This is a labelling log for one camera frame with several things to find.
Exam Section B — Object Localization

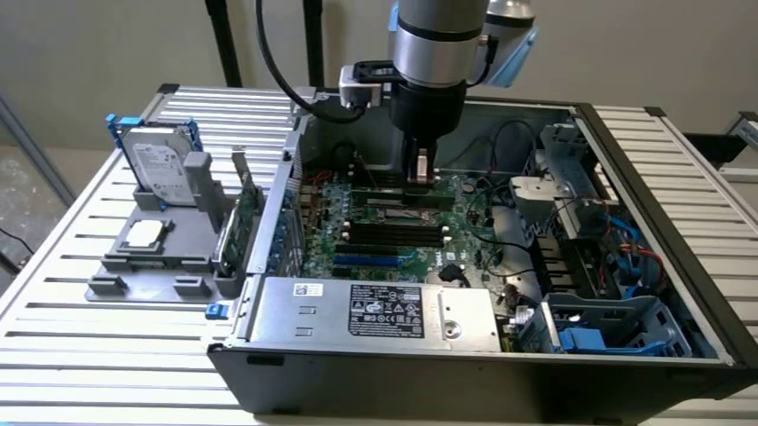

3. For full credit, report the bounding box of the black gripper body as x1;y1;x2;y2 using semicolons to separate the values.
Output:
388;81;467;150

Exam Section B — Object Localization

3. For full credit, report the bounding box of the black RAM slot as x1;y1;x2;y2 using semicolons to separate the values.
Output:
352;232;447;244
350;237;447;250
352;225;447;238
352;220;447;232

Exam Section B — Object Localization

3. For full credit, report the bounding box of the black expansion slot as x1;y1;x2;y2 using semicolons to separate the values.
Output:
333;242;400;257

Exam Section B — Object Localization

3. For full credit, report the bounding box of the blue expansion slot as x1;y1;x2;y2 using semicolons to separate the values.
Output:
330;254;400;268

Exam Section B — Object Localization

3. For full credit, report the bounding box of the CPU socket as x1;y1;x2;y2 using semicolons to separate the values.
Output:
364;205;432;224

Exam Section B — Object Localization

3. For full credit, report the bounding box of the green motherboard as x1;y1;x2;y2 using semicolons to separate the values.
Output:
298;170;513;289

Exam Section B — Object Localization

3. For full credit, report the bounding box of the silver drive cage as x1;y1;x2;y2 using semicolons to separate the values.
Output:
507;122;621;237

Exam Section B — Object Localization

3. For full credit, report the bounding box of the black stand pole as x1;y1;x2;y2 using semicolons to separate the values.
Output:
302;0;328;88
204;0;242;88

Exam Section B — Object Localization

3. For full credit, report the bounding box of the green graphics card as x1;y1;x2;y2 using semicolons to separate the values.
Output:
213;149;266;272

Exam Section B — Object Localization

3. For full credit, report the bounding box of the silver power supply unit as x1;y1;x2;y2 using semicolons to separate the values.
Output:
246;276;505;354

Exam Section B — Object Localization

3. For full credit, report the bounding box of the blue disk carrier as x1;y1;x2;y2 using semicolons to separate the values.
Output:
104;114;205;154

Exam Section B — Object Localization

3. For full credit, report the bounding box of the silver hard disk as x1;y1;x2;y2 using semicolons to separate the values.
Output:
121;128;200;208

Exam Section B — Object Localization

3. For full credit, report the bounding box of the grey disk bay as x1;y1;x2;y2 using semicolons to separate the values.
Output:
540;291;695;357

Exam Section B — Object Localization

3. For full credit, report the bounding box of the black open PC case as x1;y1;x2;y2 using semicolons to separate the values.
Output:
205;86;758;417

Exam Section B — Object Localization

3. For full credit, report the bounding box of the grey parts rack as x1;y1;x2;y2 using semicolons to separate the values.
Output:
85;153;253;304

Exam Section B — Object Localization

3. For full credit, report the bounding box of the silver CPU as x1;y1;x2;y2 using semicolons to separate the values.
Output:
124;220;162;249

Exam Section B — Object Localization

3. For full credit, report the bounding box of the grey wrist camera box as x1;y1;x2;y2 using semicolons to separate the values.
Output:
337;61;396;110

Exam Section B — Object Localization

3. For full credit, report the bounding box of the thin black wire loop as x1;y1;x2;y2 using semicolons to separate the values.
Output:
488;120;539;175

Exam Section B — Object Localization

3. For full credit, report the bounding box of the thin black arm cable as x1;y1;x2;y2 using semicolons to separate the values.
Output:
463;35;500;86

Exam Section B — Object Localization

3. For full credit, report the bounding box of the thick black camera cable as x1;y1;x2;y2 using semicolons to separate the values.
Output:
253;0;365;122

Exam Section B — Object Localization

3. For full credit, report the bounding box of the blue wire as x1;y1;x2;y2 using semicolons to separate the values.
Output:
595;211;644;299

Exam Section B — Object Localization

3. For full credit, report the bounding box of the red wire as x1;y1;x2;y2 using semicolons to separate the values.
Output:
625;247;665;279

